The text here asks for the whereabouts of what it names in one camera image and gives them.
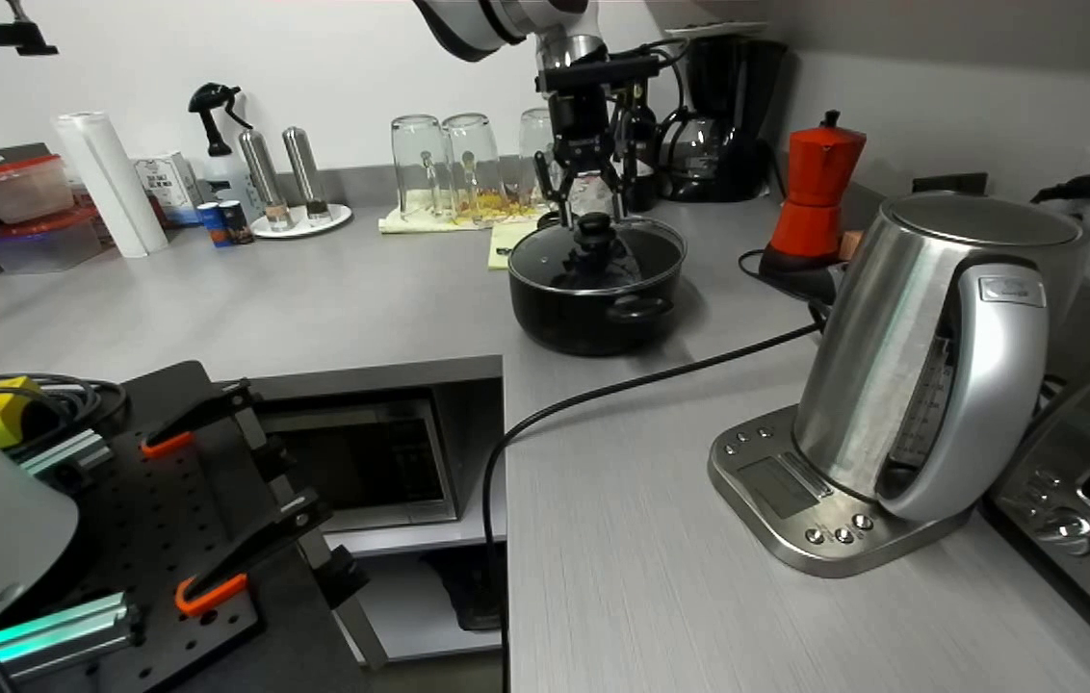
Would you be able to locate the dark wine bottle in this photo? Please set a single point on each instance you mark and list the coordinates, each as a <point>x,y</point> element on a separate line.
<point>643,169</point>

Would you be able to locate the steel shaker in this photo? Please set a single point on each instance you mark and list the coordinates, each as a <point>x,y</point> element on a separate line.
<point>300,169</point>
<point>258,169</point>

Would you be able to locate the red lidded plastic container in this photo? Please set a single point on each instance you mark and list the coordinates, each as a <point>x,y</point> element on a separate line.
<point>15,188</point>
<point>46,237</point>

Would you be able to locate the black perforated pegboard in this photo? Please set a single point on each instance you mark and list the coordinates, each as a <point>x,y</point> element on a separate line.
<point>169,542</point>

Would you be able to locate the glass coffee carafe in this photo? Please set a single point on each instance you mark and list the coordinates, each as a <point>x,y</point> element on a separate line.
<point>698,161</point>

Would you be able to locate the orange black bar clamp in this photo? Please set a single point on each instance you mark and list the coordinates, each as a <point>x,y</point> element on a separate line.
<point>217,411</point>
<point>213,593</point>

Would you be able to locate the stainless steel electric kettle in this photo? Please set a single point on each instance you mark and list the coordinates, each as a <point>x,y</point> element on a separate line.
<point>874,361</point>

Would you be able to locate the printed dish towel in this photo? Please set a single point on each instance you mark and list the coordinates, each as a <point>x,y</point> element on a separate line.
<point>411,225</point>

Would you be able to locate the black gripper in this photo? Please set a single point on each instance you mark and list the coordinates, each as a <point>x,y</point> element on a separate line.
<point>588,120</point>

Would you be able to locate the yellow plastic connector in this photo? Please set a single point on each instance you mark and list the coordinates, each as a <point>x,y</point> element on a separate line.
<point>4,411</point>

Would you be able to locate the round glass pot lid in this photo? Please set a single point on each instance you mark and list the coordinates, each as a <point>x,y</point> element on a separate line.
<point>643,255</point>

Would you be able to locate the aluminium extrusion bar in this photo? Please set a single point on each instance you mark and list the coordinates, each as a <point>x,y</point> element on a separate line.
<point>56,637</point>
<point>64,451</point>

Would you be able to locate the black cooking pot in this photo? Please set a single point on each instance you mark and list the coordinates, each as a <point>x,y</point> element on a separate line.
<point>596,328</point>

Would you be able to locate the black coffee maker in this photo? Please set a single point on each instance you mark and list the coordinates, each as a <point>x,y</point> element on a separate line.
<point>742,117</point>

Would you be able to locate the small clear jar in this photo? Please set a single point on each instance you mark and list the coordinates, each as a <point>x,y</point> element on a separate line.
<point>166,184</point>

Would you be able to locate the black electric hot plate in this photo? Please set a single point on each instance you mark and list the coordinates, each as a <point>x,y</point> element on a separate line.
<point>796,275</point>

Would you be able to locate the small blue red can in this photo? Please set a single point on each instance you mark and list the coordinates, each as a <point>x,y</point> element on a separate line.
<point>230,221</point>

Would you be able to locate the white round plate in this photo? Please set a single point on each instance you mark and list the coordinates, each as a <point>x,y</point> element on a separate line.
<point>312,225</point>

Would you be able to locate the red moka pot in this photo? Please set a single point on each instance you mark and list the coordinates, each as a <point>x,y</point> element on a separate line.
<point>815,194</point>

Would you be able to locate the clear spray bottle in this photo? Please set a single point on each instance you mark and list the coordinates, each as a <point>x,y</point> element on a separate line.
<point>222,169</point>

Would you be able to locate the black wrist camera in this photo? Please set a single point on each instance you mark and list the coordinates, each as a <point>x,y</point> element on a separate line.
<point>605,67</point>

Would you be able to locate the yellow cloth mat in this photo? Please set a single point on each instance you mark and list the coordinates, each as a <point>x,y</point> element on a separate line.
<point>506,237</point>

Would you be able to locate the steel kettle base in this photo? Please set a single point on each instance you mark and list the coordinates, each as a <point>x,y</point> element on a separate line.
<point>760,493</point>

